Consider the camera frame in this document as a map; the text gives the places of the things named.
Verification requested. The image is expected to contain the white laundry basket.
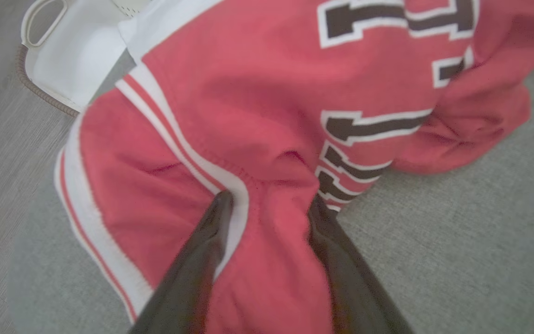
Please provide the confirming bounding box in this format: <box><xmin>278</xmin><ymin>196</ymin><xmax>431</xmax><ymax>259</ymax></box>
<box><xmin>15</xmin><ymin>0</ymin><xmax>152</xmax><ymax>117</ymax></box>

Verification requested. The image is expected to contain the red and white basketball jersey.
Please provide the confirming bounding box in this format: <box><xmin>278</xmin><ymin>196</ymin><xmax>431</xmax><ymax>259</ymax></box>
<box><xmin>54</xmin><ymin>0</ymin><xmax>534</xmax><ymax>334</ymax></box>

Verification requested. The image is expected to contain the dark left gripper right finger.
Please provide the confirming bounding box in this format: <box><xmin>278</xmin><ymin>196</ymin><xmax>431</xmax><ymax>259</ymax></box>
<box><xmin>308</xmin><ymin>194</ymin><xmax>413</xmax><ymax>334</ymax></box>

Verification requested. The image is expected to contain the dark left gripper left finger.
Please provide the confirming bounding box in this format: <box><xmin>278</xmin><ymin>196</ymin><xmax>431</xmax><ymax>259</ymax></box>
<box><xmin>128</xmin><ymin>190</ymin><xmax>235</xmax><ymax>334</ymax></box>

